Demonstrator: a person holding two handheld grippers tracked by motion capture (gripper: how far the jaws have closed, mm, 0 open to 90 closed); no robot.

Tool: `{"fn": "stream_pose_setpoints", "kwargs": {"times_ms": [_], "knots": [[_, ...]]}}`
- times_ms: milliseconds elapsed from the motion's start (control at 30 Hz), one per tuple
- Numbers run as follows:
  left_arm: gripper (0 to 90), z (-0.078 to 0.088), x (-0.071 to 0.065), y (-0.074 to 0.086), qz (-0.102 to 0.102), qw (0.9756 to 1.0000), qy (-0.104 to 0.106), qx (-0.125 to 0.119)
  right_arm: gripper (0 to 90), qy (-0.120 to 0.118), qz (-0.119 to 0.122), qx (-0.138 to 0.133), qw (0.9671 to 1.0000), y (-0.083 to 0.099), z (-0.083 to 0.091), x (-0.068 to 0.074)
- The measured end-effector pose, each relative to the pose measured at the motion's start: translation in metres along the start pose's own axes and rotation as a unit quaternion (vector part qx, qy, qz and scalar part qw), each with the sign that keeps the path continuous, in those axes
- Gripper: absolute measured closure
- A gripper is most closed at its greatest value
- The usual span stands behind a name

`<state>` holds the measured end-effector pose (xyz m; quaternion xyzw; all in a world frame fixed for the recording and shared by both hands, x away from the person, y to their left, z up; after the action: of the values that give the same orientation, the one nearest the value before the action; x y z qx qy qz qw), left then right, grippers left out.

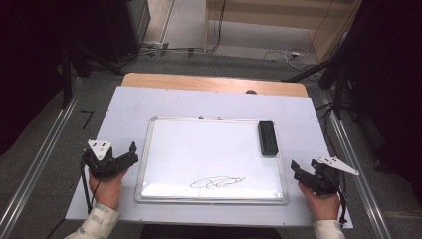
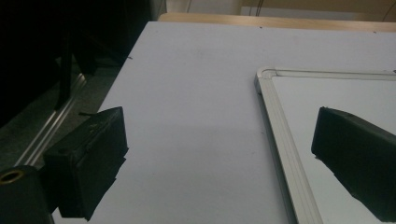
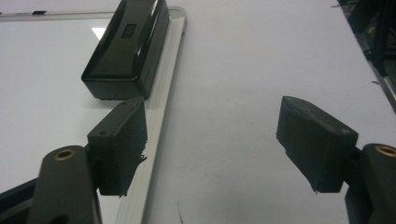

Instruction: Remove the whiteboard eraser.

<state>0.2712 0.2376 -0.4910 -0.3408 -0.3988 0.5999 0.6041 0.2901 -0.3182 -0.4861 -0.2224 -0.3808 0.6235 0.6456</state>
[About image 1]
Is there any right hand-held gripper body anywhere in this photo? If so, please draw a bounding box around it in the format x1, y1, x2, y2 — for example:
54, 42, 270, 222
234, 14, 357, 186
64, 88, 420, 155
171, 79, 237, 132
310, 155, 360, 197

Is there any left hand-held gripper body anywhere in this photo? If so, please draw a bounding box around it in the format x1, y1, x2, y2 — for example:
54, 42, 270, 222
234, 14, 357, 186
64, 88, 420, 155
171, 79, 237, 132
82, 138, 131, 180

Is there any white framed whiteboard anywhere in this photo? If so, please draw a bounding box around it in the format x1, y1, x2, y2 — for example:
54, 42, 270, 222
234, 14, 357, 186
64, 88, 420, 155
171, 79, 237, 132
134, 115, 290, 205

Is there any person's right hand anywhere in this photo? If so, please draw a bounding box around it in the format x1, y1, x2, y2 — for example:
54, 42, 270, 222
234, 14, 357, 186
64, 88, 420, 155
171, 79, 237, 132
297, 182, 342, 222

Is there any person's left hand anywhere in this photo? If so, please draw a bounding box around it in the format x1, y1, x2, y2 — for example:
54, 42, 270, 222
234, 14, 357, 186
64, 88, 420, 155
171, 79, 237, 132
88, 167, 129, 212

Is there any black whiteboard eraser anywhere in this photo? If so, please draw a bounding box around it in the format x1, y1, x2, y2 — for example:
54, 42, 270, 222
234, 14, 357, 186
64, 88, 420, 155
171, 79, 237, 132
257, 120, 280, 157

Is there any black metal stand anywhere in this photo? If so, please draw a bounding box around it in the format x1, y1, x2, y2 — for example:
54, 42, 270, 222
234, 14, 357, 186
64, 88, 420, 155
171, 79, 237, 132
60, 44, 124, 110
281, 49, 353, 121

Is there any grey power strip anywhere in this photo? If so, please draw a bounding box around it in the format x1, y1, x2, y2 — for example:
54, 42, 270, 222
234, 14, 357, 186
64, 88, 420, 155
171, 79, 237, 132
141, 40, 170, 57

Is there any black curtain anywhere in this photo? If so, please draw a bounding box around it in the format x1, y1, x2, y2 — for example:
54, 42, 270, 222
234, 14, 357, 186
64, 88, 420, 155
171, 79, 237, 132
0, 0, 107, 156
342, 0, 422, 203

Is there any dark cabinet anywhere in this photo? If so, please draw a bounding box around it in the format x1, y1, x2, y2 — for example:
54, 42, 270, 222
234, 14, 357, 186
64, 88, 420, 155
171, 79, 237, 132
102, 0, 152, 64

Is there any light wooden cabinet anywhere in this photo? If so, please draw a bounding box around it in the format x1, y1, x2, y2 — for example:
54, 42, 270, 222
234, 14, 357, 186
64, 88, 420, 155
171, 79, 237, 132
204, 0, 363, 63

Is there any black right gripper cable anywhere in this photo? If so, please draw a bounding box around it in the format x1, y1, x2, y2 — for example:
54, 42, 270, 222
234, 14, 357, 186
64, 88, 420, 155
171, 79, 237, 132
326, 168, 349, 226

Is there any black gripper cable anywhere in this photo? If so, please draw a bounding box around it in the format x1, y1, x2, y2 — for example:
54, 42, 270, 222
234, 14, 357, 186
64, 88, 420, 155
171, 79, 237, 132
80, 156, 102, 214
326, 168, 349, 226

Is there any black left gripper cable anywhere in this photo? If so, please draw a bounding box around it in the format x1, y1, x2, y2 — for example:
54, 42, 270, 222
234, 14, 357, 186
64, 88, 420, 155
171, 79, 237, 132
80, 156, 102, 214

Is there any aluminium floor rail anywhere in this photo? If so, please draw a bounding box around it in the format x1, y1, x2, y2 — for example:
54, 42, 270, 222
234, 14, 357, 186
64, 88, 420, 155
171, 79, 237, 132
322, 96, 395, 239
0, 77, 85, 237

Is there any white coiled cable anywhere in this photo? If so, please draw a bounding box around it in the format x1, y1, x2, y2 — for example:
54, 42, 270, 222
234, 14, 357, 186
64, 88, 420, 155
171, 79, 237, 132
262, 47, 313, 72

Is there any black hanging cable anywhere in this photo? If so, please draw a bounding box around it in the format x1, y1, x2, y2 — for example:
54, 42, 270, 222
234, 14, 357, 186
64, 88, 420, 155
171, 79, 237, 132
206, 0, 227, 55

